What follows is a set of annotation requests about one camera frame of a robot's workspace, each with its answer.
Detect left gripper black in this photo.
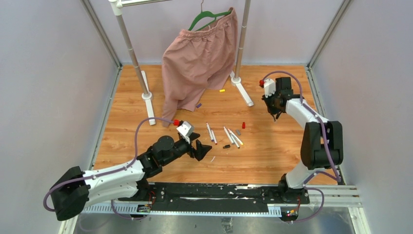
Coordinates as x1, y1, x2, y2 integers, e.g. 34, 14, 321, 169
161, 133, 212, 167

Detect white marker yellow tip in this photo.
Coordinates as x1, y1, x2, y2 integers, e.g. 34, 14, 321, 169
228, 129, 244, 145

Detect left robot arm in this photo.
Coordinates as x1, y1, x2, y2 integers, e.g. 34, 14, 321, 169
47, 133, 212, 221

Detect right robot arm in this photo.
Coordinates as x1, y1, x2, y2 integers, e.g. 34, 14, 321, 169
260, 77, 344, 204

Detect white marker red tip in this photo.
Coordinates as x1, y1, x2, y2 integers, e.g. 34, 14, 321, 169
211, 130, 217, 144

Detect white marker grey tip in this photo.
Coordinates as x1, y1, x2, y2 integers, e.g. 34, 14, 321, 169
223, 126, 235, 144

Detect white marker teal tip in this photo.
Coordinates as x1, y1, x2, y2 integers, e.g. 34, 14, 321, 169
230, 134, 240, 149

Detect pink shorts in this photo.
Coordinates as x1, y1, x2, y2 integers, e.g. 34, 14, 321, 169
162, 7, 238, 120

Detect green clothes hanger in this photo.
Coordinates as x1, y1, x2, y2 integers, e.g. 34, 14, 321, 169
188, 0, 232, 32

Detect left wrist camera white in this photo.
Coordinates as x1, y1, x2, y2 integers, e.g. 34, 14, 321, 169
176, 121, 194, 138

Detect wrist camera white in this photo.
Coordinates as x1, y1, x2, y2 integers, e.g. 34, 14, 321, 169
176, 121, 194, 138
263, 78, 276, 98

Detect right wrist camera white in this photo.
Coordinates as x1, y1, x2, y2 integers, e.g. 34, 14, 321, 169
263, 78, 276, 98

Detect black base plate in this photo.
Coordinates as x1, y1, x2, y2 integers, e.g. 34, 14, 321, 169
120, 182, 310, 213

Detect aluminium frame rail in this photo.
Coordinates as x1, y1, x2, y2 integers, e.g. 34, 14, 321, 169
83, 182, 371, 234

